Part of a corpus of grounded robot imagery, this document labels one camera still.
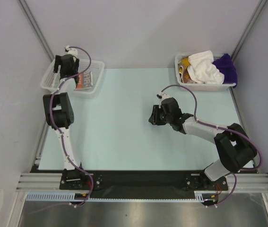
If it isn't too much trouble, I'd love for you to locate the colourful rabbit print towel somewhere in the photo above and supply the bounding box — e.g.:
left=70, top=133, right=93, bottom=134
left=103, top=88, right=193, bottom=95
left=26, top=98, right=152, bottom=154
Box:
left=76, top=71, right=93, bottom=90

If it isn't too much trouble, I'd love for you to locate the purple towel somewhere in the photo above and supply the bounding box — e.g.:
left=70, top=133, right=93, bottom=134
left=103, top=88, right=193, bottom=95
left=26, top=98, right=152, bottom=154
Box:
left=213, top=53, right=238, bottom=88

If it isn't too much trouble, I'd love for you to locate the white basket with towels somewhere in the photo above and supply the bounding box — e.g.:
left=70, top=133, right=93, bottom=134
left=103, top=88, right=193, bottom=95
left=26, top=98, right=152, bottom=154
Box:
left=174, top=53, right=236, bottom=92

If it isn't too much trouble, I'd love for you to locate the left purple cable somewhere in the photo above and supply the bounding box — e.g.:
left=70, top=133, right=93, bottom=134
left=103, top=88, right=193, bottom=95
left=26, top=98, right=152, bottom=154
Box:
left=28, top=46, right=94, bottom=213

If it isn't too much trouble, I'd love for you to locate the empty white plastic basket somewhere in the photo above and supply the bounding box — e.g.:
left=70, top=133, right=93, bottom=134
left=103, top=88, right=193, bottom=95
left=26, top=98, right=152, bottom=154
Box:
left=40, top=58, right=104, bottom=98

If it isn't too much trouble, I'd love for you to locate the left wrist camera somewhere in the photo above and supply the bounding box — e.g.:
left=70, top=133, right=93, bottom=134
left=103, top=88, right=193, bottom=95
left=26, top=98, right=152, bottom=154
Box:
left=65, top=45, right=78, bottom=58

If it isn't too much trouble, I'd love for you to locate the yellow patterned towel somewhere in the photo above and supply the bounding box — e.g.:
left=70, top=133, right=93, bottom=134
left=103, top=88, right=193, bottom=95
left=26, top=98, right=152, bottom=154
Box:
left=178, top=57, right=196, bottom=84

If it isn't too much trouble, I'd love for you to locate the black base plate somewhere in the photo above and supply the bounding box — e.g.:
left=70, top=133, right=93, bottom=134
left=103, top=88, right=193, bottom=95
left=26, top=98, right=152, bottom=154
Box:
left=29, top=163, right=259, bottom=201

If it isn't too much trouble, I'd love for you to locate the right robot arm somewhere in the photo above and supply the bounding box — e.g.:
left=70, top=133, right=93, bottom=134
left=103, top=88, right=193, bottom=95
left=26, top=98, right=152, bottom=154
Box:
left=148, top=94, right=257, bottom=190

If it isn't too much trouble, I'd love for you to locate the grey cable duct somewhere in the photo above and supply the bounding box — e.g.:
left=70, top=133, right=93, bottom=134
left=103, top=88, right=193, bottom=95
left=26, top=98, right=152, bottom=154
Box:
left=26, top=190, right=222, bottom=203

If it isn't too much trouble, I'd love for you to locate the aluminium corner post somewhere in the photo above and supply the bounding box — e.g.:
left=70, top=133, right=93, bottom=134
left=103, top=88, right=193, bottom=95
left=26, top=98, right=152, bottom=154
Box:
left=231, top=0, right=268, bottom=62
left=17, top=0, right=54, bottom=61

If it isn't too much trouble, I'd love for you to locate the right aluminium corner post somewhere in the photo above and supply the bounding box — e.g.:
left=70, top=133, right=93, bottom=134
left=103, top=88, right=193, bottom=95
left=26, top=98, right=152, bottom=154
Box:
left=231, top=0, right=268, bottom=62

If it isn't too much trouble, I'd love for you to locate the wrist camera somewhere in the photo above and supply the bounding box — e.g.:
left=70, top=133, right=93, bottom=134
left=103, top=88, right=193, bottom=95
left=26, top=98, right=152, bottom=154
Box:
left=156, top=92, right=171, bottom=102
left=65, top=45, right=78, bottom=58

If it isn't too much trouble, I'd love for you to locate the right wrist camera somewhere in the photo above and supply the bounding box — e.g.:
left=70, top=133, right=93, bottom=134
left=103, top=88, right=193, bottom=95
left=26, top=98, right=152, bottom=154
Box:
left=156, top=92, right=171, bottom=102

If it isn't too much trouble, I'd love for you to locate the white towel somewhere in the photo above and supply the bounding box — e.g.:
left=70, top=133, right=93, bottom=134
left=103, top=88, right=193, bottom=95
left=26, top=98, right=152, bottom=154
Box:
left=187, top=50, right=225, bottom=84

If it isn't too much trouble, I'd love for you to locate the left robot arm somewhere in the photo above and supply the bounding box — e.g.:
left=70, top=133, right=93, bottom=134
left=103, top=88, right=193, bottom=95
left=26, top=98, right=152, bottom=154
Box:
left=43, top=53, right=86, bottom=189

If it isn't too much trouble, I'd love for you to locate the left aluminium corner post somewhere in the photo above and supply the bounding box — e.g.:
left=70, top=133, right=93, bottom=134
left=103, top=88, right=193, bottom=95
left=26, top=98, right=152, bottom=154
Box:
left=17, top=0, right=54, bottom=61

